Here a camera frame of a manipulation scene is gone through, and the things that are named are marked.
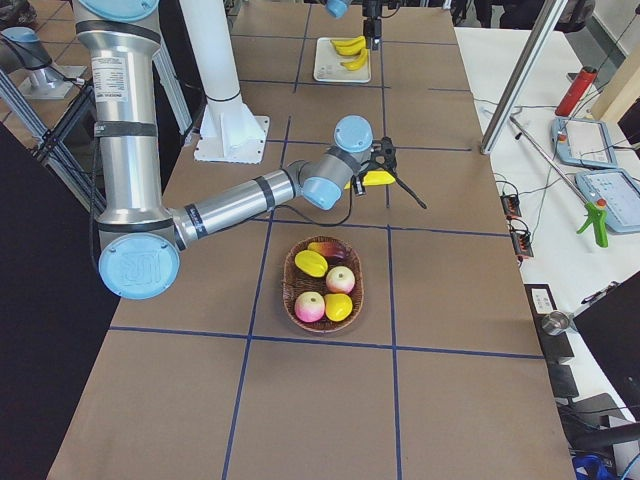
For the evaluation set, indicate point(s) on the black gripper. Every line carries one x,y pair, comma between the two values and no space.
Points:
385,155
371,26

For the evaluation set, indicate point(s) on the yellow banana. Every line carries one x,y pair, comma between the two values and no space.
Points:
378,178
359,39
357,63
348,50

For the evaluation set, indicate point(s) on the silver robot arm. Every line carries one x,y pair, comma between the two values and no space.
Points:
141,263
338,8

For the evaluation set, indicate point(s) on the brown wicker basket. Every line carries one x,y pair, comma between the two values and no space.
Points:
296,282

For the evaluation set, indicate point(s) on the white bear tray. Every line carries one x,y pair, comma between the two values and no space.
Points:
328,66

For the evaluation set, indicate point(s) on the red yellow mango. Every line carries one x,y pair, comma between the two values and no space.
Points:
331,250

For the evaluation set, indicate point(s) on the yellow lemon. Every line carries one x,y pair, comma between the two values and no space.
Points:
338,306

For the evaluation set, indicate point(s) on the pink red apple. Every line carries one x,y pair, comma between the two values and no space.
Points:
309,307

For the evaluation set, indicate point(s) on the upper orange electronics board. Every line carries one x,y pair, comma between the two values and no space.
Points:
511,206

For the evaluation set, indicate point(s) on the orange electronics board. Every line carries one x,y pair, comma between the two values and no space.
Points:
521,242
511,206

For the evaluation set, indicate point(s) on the white pillar with base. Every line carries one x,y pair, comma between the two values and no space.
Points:
229,131

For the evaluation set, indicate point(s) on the lower orange electronics board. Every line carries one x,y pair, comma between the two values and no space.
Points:
521,242

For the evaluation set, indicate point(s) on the upper teach pendant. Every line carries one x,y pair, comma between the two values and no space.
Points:
583,143

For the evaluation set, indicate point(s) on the teach pendant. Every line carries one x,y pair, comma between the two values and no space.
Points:
583,143
621,193

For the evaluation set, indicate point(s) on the red bottle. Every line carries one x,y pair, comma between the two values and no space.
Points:
580,83

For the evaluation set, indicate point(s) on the steel measuring cup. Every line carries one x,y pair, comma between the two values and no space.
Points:
556,322

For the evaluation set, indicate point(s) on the lower teach pendant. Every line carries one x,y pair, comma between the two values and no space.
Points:
621,193

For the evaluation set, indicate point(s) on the black monitor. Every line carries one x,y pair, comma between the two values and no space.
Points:
610,329

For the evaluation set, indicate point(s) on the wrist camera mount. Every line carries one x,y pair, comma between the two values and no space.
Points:
386,152

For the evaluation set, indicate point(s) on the aluminium frame post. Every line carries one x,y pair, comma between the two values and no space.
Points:
544,25

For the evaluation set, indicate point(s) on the green handled grabber stick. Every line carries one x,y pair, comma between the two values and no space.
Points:
595,208

